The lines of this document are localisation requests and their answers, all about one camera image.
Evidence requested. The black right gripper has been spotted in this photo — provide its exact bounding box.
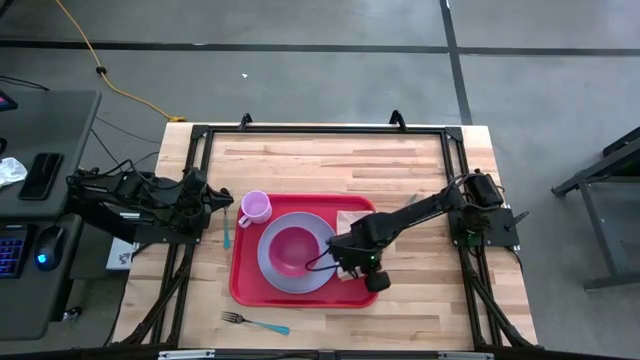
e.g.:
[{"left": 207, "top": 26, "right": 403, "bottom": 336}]
[{"left": 327, "top": 230, "right": 387, "bottom": 280}]

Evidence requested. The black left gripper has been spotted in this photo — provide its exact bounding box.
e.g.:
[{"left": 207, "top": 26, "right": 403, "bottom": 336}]
[{"left": 198, "top": 184, "right": 235, "bottom": 215}]

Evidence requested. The lilac plastic mug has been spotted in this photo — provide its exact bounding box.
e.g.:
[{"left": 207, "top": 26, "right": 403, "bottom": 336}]
[{"left": 237, "top": 189, "right": 274, "bottom": 230}]

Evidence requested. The lavender round plate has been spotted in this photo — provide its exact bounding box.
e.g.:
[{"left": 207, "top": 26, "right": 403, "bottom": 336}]
[{"left": 256, "top": 211, "right": 341, "bottom": 295}]

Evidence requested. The pale cloth napkin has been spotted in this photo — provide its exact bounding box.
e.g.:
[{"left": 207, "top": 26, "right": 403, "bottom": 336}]
[{"left": 335, "top": 209, "right": 375, "bottom": 282}]

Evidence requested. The pink plastic bowl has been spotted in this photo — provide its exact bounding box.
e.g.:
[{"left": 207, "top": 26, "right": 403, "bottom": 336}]
[{"left": 268, "top": 225, "right": 321, "bottom": 279}]

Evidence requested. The fork with teal handle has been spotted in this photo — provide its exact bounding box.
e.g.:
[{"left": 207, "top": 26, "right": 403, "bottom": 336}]
[{"left": 220, "top": 310, "right": 291, "bottom": 337}]

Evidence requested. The red plastic tray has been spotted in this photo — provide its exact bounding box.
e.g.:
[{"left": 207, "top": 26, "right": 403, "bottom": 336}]
[{"left": 228, "top": 193, "right": 380, "bottom": 309}]

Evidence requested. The white printed box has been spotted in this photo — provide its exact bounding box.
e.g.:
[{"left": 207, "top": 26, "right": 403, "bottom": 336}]
[{"left": 106, "top": 237, "right": 139, "bottom": 271}]

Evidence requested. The black computer mouse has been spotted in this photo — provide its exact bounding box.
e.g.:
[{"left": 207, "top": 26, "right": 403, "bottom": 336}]
[{"left": 33, "top": 225, "right": 66, "bottom": 272}]

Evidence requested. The grey side desk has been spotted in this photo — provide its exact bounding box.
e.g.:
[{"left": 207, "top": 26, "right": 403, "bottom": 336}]
[{"left": 0, "top": 89, "right": 103, "bottom": 341}]

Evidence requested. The black smartphone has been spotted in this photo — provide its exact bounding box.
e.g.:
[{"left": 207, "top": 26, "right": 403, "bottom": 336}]
[{"left": 18, "top": 152, "right": 65, "bottom": 202}]

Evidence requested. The white crumpled tissue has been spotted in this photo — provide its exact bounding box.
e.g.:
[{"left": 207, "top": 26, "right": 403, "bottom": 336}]
[{"left": 0, "top": 157, "right": 29, "bottom": 189}]

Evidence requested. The backlit computer keyboard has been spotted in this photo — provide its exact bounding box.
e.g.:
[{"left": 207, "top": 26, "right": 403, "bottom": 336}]
[{"left": 0, "top": 237, "right": 27, "bottom": 280}]

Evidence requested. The black metal stand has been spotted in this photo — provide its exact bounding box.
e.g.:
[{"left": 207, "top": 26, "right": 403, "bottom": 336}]
[{"left": 551, "top": 124, "right": 640, "bottom": 291}]

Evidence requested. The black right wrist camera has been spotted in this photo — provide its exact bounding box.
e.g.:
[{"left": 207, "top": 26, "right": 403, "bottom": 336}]
[{"left": 363, "top": 269, "right": 392, "bottom": 294}]

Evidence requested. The yellow extension cable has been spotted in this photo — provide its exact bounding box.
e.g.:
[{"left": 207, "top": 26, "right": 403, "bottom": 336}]
[{"left": 53, "top": 0, "right": 189, "bottom": 124}]

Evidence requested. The black diagonal frame strut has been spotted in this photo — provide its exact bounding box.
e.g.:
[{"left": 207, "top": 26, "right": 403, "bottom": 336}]
[
  {"left": 119, "top": 247, "right": 196, "bottom": 347},
  {"left": 467, "top": 269, "right": 539, "bottom": 350}
]

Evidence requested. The black metal table frame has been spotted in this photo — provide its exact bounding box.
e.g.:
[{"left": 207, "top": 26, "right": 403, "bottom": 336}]
[{"left": 149, "top": 122, "right": 506, "bottom": 349}]

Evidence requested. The silver metal bracket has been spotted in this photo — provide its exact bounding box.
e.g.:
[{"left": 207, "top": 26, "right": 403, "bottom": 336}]
[
  {"left": 158, "top": 349, "right": 216, "bottom": 360},
  {"left": 437, "top": 351, "right": 495, "bottom": 360}
]

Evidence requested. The black floor cable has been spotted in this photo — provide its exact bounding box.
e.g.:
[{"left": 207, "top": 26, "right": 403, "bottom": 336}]
[{"left": 0, "top": 74, "right": 51, "bottom": 92}]

